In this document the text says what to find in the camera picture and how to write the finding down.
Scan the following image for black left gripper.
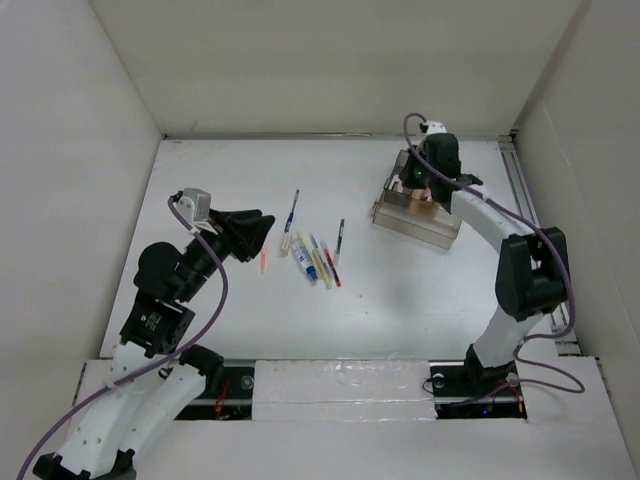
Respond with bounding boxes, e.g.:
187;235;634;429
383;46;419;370
176;207;273;301

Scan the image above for blue ballpoint pen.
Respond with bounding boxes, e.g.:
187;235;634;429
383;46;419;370
284;189;300;233

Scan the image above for blue white glue tube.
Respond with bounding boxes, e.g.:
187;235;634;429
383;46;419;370
292;237;318;283

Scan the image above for yellow highlighter pen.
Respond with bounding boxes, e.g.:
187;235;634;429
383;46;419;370
280;232;292;257
309;234;332;289

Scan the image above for clear compartment desk organizer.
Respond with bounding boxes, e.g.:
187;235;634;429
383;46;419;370
372;150;462;250

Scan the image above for red gel pen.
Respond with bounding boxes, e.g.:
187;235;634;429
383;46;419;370
320;240;342;288

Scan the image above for black gel pen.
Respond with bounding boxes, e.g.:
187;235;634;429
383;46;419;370
333;218;346;265

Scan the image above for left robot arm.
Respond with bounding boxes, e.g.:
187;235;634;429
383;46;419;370
33;210;275;479

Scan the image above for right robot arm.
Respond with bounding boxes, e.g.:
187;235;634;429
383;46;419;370
401;132;574;406

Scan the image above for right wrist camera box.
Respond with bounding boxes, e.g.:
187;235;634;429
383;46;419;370
419;120;447;136

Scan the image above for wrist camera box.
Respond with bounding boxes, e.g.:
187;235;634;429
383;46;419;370
419;120;447;136
176;188;211;224

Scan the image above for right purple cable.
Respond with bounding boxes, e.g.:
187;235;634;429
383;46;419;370
402;113;586;407

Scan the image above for purple cable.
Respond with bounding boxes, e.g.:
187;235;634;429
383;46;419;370
402;113;586;407
17;190;230;480

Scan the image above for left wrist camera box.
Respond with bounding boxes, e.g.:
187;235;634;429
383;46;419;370
176;188;211;224

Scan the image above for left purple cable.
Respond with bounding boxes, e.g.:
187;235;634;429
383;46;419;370
17;190;230;480

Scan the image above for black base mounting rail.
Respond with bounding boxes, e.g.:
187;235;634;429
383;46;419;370
178;360;526;423

